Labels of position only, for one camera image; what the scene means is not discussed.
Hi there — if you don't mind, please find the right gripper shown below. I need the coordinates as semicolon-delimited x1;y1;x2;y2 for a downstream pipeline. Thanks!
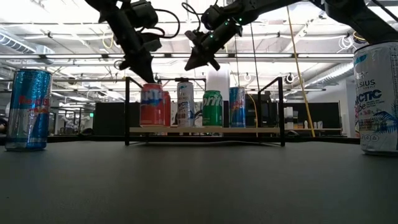
184;18;243;72

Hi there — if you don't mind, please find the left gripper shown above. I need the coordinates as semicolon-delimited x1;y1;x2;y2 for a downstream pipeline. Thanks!
99;4;156;83

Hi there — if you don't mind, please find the strawberry Fanta soda can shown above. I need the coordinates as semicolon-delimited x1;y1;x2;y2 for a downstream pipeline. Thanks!
139;83;165;128

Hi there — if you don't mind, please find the green Sprite can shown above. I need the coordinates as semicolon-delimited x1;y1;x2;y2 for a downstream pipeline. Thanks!
201;90;223;128

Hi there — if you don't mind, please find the red Fanta soda can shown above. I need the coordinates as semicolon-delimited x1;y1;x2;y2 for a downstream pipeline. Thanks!
162;90;172;128

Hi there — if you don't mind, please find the blue silver Red Bull can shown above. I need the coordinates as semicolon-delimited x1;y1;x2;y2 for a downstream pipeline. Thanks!
229;86;246;128
4;68;53;152

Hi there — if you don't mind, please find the white round column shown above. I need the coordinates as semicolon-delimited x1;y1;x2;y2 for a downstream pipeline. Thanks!
206;65;231;102

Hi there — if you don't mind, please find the white Celsius Arctic can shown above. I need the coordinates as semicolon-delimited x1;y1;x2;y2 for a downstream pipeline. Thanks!
353;40;398;156
177;81;195;128

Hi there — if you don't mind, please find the black equipment cabinet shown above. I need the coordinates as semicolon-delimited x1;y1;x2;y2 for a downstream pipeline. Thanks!
245;92;279;128

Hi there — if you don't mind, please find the light wood desk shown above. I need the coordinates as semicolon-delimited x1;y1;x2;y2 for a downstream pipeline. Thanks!
285;128;343;132

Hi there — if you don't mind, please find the black camera cable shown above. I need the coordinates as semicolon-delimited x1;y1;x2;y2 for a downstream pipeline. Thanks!
136;8;182;40

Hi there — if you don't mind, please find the thin black hanging cable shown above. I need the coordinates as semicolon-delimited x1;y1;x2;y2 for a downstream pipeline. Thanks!
249;22;259;94

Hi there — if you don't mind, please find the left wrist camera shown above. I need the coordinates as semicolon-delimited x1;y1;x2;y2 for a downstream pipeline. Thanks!
129;0;159;29

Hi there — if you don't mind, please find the wooden shelf black metal frame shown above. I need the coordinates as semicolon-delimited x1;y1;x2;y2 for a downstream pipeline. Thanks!
124;76;286;147

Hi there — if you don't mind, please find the thin yellow cable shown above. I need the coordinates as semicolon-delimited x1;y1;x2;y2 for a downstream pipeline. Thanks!
248;93;259;138

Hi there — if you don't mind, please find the yellow hanging cable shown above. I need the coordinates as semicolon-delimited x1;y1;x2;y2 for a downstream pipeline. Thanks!
285;5;316;138

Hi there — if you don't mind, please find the silver air duct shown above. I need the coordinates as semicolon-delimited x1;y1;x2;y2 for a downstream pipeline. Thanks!
306;62;355;90
0;27;54;60

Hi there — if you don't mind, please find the white coiled cable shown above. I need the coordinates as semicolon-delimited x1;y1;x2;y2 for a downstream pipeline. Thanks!
337;34;354;54

